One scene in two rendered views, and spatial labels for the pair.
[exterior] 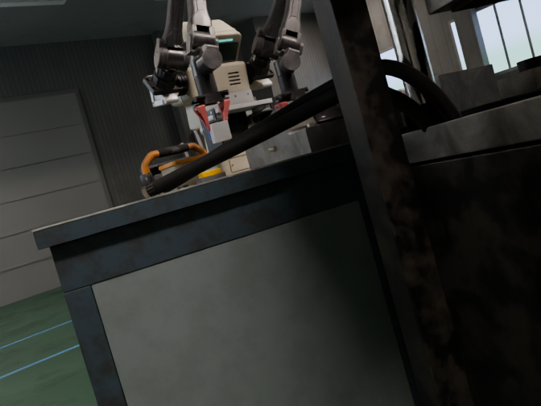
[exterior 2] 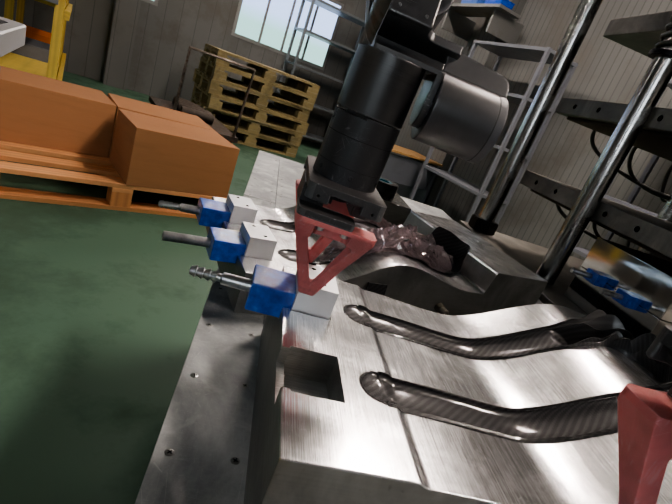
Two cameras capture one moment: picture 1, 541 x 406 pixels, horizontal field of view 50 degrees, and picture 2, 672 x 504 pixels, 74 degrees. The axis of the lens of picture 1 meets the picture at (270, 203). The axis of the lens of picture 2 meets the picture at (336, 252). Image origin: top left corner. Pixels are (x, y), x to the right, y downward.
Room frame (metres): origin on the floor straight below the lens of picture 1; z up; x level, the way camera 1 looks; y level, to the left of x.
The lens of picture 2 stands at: (1.84, 0.22, 1.08)
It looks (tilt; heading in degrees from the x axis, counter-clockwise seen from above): 19 degrees down; 275
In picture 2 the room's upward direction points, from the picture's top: 20 degrees clockwise
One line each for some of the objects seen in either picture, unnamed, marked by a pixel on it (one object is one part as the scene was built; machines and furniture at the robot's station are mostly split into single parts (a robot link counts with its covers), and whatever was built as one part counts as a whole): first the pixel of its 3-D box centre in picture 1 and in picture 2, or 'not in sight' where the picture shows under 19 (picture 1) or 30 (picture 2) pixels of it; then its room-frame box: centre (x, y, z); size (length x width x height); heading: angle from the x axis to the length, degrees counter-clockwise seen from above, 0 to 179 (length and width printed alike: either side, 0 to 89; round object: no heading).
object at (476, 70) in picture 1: (403, 109); (375, 253); (1.85, -0.48, 0.85); 0.50 x 0.26 x 0.11; 36
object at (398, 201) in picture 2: (530, 81); (364, 201); (1.93, -0.93, 0.83); 0.20 x 0.15 x 0.07; 18
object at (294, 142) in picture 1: (311, 128); (530, 411); (1.66, -0.17, 0.87); 0.50 x 0.26 x 0.14; 18
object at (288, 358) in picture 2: not in sight; (303, 391); (1.86, -0.05, 0.87); 0.05 x 0.05 x 0.04; 18
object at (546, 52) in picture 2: not in sight; (478, 149); (1.30, -4.69, 0.98); 0.98 x 0.42 x 1.97; 128
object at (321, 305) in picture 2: not in sight; (260, 288); (1.93, -0.14, 0.89); 0.13 x 0.05 x 0.05; 18
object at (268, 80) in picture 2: not in sight; (251, 102); (4.20, -5.77, 0.50); 1.42 x 0.98 x 1.01; 40
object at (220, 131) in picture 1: (216, 134); not in sight; (1.73, 0.10, 0.93); 0.13 x 0.05 x 0.05; 18
